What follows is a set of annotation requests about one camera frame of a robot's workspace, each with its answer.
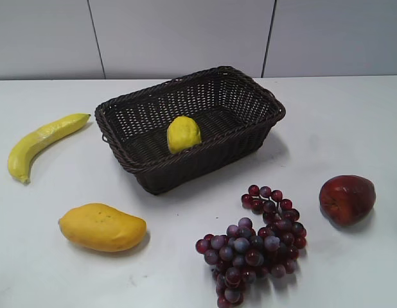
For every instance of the yellow lemon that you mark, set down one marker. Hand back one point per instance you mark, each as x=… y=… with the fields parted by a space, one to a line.
x=183 y=133

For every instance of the black woven wicker basket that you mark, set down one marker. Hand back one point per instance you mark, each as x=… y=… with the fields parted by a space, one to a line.
x=233 y=112

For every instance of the purple grape bunch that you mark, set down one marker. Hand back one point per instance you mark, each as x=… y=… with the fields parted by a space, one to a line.
x=243 y=254

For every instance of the orange-yellow mango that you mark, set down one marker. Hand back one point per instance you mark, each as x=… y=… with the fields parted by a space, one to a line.
x=102 y=228

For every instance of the red apple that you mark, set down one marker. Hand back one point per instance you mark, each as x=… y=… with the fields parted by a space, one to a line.
x=347 y=199

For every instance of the yellow banana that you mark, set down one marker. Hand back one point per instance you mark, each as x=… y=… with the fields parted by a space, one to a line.
x=23 y=153

